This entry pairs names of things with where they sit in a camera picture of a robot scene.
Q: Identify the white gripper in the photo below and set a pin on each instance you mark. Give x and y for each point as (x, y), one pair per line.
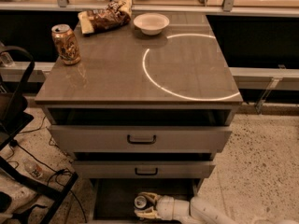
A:
(165, 207)

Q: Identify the blue pepsi can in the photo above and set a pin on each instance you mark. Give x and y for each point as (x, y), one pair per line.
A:
(141, 203)

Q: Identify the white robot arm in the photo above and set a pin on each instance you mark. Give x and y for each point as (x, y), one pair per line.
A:
(150, 205)

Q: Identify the bottom open drawer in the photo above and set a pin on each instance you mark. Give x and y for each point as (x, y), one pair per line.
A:
(114, 198)

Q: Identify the middle grey drawer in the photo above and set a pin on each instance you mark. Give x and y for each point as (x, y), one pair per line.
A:
(144, 169)

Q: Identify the grey drawer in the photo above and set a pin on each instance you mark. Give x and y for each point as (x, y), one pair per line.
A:
(154, 139)
(144, 169)

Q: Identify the grey drawer cabinet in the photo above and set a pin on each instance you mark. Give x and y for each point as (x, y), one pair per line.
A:
(178, 78)

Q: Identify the top grey drawer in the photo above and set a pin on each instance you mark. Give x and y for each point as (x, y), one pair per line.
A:
(154, 139)

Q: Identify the orange soda can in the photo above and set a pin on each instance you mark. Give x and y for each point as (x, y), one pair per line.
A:
(66, 43)

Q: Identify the clear plastic water bottle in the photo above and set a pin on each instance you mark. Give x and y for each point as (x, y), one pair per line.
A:
(32, 168)

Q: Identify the white bowl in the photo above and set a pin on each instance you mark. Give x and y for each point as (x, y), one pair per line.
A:
(151, 23)

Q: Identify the brown chip bag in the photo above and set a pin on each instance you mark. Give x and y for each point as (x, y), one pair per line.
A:
(114, 15)

